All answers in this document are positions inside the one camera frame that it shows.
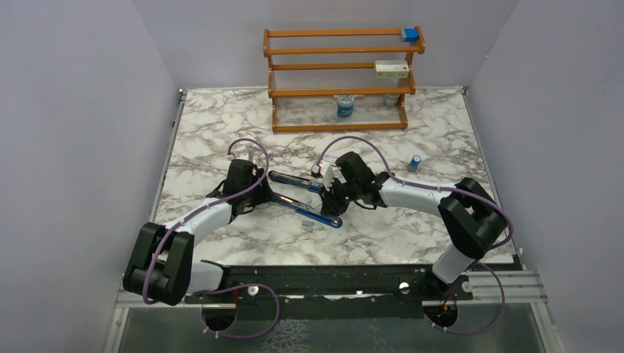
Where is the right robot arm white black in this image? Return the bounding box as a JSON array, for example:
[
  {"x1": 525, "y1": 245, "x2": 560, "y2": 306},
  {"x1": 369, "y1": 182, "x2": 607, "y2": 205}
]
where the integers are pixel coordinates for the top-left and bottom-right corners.
[{"x1": 312, "y1": 151, "x2": 508, "y2": 299}]

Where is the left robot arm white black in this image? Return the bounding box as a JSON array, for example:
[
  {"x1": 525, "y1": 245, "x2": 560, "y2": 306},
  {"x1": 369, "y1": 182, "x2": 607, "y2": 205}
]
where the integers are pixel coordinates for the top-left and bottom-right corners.
[{"x1": 122, "y1": 159, "x2": 272, "y2": 306}]

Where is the blue white cup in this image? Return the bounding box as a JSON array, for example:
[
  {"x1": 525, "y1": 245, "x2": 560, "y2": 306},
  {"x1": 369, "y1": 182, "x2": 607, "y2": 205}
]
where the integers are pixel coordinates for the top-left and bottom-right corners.
[{"x1": 336, "y1": 95, "x2": 355, "y2": 118}]

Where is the small blue capped cylinder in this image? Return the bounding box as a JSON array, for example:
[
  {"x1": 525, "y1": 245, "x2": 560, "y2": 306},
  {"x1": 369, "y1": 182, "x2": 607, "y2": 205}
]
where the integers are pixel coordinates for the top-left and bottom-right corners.
[{"x1": 407, "y1": 155, "x2": 422, "y2": 173}]

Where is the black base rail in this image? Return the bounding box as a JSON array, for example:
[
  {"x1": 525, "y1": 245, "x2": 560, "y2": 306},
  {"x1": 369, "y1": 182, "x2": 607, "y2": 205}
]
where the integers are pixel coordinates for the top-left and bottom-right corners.
[{"x1": 116, "y1": 260, "x2": 547, "y2": 323}]

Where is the orange wooden shelf rack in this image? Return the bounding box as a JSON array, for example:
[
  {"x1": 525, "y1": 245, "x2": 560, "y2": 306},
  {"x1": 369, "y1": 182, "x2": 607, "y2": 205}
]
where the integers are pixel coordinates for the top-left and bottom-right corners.
[{"x1": 263, "y1": 26, "x2": 426, "y2": 133}]

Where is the white green carton box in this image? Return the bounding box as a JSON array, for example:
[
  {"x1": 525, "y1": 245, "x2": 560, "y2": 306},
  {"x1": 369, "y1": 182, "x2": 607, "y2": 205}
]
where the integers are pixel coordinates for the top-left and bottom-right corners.
[{"x1": 374, "y1": 60, "x2": 410, "y2": 79}]

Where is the blue box on top shelf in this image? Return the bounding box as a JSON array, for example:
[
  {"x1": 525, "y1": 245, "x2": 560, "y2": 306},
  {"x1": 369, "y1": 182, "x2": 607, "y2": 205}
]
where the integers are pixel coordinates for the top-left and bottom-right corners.
[{"x1": 400, "y1": 28, "x2": 420, "y2": 43}]

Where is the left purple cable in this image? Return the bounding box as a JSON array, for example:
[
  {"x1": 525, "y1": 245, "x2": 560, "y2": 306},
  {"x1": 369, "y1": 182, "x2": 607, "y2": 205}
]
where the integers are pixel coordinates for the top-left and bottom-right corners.
[{"x1": 142, "y1": 138, "x2": 281, "y2": 341}]

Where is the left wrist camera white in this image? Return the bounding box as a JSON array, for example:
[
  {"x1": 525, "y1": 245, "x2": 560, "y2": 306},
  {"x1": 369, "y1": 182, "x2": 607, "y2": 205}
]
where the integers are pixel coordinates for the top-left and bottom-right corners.
[{"x1": 235, "y1": 151, "x2": 254, "y2": 163}]

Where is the white small jar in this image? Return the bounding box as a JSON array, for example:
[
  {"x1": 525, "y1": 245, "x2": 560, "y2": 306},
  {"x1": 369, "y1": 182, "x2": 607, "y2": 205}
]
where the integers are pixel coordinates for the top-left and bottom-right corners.
[{"x1": 384, "y1": 94, "x2": 401, "y2": 107}]

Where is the blue stapler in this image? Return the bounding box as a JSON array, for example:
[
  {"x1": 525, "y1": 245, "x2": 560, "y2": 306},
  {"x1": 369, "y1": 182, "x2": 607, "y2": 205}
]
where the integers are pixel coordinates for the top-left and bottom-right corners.
[{"x1": 268, "y1": 170, "x2": 344, "y2": 229}]

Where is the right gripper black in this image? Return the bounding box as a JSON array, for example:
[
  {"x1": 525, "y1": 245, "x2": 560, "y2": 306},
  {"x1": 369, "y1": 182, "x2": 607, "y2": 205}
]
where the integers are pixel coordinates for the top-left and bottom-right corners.
[{"x1": 317, "y1": 176, "x2": 360, "y2": 218}]

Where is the purple cable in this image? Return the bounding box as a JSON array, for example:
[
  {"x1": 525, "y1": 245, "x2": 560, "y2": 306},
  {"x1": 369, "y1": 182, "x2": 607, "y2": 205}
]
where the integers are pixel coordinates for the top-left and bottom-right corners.
[
  {"x1": 142, "y1": 138, "x2": 281, "y2": 341},
  {"x1": 316, "y1": 135, "x2": 515, "y2": 337}
]

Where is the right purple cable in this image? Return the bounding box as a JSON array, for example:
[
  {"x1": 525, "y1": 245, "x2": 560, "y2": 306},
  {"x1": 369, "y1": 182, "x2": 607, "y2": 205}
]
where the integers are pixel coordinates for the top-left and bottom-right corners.
[{"x1": 316, "y1": 135, "x2": 515, "y2": 337}]

